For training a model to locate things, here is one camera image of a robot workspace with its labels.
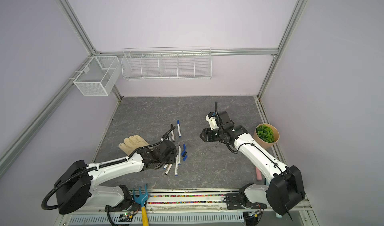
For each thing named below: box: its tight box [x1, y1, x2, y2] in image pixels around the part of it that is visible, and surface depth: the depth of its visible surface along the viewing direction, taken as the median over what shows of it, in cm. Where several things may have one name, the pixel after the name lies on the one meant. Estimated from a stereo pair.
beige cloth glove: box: [118, 134, 150, 156], surface depth 96 cm
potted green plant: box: [253, 123, 280, 150], surface depth 88 cm
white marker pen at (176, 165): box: [175, 154, 179, 176], surface depth 86 cm
